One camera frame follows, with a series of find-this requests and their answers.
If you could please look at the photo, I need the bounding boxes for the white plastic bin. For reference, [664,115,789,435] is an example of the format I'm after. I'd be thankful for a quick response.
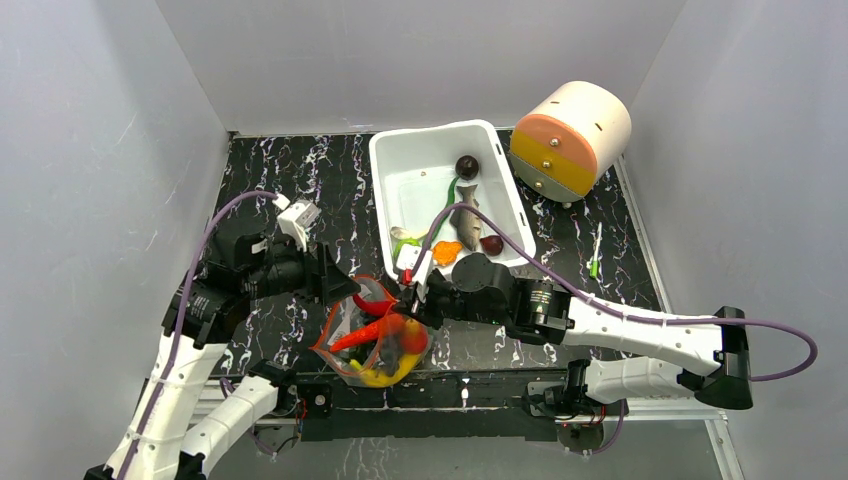
[369,120,536,280]

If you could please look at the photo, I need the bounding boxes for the clear zip bag orange zipper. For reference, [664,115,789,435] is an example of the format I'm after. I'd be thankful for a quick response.
[311,275,431,389]

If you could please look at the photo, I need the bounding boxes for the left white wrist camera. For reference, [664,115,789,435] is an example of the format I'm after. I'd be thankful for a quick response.
[272,194,321,252]

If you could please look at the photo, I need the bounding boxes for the green toy bean pod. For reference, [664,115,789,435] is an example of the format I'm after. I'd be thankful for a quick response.
[391,177,459,261]

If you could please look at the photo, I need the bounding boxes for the white toy garlic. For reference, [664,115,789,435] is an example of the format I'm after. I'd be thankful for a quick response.
[389,226,428,241]

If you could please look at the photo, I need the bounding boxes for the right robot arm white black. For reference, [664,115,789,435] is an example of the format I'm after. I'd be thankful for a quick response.
[391,254,753,417]

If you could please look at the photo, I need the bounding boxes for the yellow toy banana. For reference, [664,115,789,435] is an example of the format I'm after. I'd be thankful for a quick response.
[349,354,422,388]

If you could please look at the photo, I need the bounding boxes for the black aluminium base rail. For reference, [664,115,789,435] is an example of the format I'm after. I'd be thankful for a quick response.
[132,367,727,445]

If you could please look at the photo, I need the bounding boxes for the green white pen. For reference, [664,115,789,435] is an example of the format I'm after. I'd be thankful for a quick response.
[587,222,603,279]

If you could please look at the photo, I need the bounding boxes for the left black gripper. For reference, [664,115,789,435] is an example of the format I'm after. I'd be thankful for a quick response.
[245,232,361,305]

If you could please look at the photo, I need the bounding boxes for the dark red toy fruit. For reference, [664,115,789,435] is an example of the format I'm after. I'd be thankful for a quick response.
[479,235,505,257]

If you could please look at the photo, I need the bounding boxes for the dark toy grapes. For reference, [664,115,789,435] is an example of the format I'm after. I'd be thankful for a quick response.
[374,333,405,376]

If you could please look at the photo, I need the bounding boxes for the grey toy fish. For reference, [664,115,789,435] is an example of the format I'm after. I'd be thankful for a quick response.
[450,184,482,252]

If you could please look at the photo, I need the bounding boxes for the orange toy habanero pepper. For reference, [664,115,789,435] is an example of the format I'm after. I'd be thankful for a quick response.
[431,241,464,267]

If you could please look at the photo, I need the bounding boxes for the round pastel drawer cabinet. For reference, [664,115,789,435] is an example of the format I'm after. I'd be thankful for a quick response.
[509,81,632,206]

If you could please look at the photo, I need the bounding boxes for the red toy chili pepper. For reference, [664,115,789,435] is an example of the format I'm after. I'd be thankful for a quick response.
[352,294,396,318]

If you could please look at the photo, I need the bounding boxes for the dark brown toy plum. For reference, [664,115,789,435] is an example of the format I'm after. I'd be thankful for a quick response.
[454,155,480,181]

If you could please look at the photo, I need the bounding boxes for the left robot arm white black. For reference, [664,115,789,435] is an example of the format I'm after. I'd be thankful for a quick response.
[85,231,359,479]

